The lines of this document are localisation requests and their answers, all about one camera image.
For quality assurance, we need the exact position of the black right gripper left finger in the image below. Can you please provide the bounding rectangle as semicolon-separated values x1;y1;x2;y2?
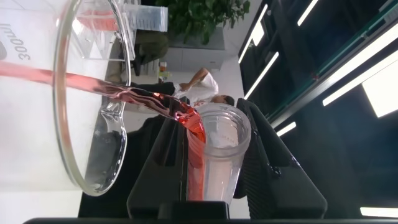
126;115;189;219

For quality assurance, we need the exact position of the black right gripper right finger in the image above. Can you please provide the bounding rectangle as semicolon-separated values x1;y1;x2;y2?
233;98;328;219

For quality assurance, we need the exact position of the red pigment test tube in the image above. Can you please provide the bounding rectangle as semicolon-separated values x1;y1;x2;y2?
185;103;252;206

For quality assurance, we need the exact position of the clear glass beaker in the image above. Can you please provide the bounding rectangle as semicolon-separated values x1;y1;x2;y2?
0;0;137;197

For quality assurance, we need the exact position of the person in white shirt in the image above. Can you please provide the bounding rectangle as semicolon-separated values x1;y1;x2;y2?
130;67;236;108

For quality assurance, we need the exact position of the grey metal cabinet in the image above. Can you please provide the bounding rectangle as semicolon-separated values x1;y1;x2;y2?
161;26;225;73

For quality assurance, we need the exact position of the green potted plant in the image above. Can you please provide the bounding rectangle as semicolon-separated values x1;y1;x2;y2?
154;0;251;45

